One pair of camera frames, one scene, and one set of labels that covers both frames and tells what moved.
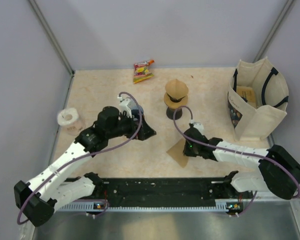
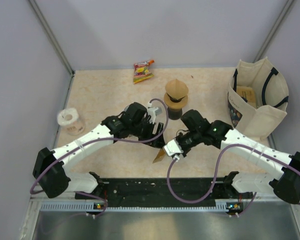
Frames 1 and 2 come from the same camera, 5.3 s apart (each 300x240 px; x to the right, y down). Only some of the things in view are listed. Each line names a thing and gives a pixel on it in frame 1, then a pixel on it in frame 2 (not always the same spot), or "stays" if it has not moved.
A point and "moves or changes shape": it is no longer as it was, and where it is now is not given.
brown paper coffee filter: [176, 89] stays
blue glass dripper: [174, 99] stays
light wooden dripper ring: [175, 105] stays
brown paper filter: [176, 152] moves or changes shape
